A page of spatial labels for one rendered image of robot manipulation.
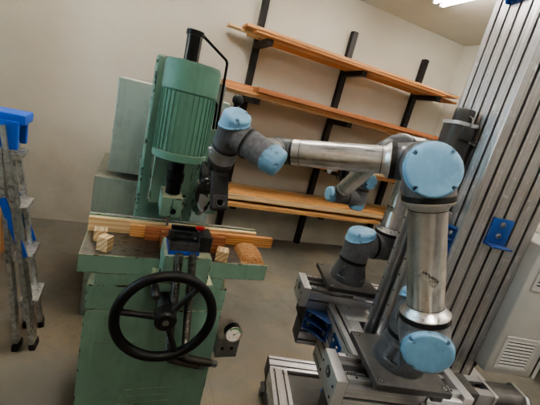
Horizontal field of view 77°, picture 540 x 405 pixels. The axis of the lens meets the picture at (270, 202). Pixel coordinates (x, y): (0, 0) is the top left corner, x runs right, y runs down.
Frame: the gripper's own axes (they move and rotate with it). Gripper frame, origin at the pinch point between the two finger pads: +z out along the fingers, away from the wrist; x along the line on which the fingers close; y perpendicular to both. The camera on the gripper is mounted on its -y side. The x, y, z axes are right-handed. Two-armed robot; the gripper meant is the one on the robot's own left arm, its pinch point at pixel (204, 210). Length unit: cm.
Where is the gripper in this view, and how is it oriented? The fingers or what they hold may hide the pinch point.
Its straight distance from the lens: 108.2
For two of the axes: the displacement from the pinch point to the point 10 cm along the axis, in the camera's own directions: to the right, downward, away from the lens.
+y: -1.6, -7.5, 6.5
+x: -9.2, -1.3, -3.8
